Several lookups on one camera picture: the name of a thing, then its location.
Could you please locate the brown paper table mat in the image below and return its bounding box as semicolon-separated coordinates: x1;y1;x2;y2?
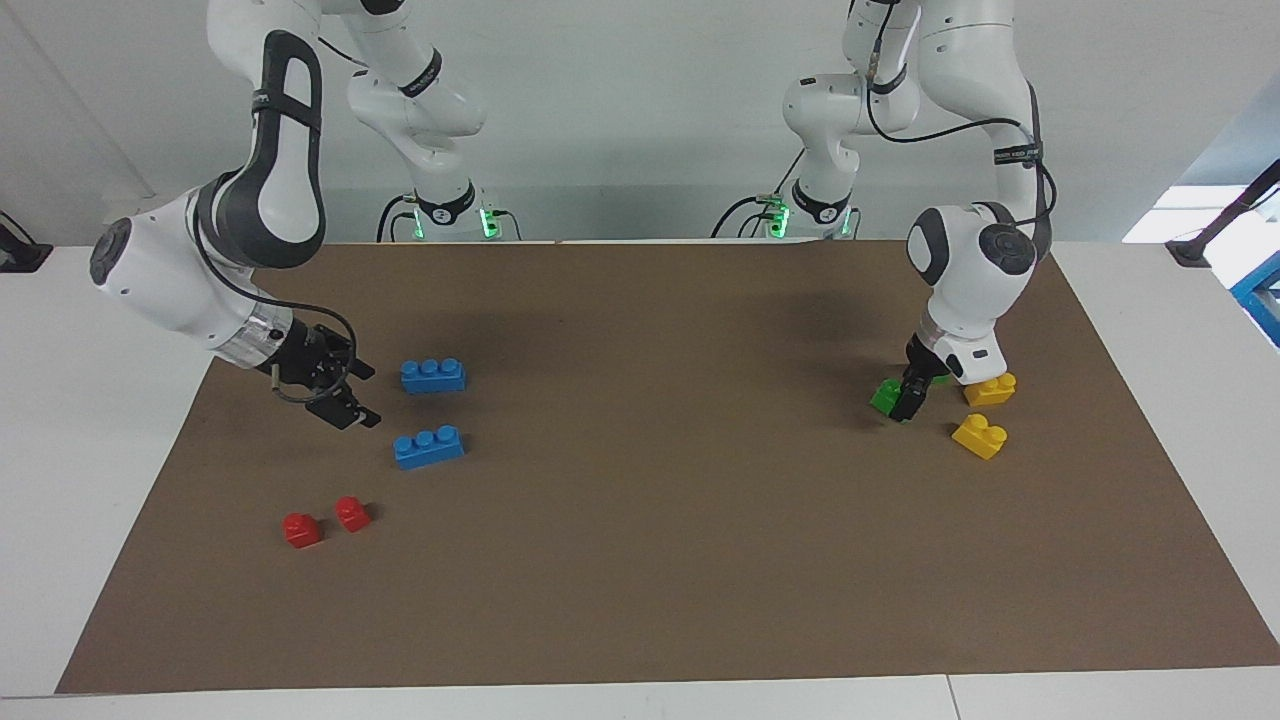
55;238;1280;696

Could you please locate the black base cable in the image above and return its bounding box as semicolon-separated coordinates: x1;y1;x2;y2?
376;193;416;244
712;148;806;239

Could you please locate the yellow two-stud toy brick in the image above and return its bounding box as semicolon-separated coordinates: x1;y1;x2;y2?
950;413;1009;462
962;371;1019;408

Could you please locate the black right base cable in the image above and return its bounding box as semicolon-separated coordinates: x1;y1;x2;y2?
376;193;416;244

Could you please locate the black slanted stand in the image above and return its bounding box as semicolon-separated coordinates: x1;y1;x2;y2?
1167;158;1280;268

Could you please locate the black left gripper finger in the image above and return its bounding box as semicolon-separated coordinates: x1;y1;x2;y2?
887;375;933;424

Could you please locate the black left base cable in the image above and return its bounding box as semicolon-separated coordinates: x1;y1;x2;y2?
712;148;806;239

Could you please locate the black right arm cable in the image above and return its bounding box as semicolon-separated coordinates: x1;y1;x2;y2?
195;215;358;406

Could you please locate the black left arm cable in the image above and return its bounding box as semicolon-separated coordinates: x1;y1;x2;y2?
864;0;1057;256

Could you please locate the blue frame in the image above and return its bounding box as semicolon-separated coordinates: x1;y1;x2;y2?
1229;250;1280;349

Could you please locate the blue three-stud toy brick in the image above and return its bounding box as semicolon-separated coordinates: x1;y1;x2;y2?
392;424;466;472
399;357;468;395

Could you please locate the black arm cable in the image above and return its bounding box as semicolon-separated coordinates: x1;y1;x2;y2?
864;0;1057;256
195;215;358;406

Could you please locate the black table clamp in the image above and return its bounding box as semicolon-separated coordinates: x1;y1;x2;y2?
0;212;54;274

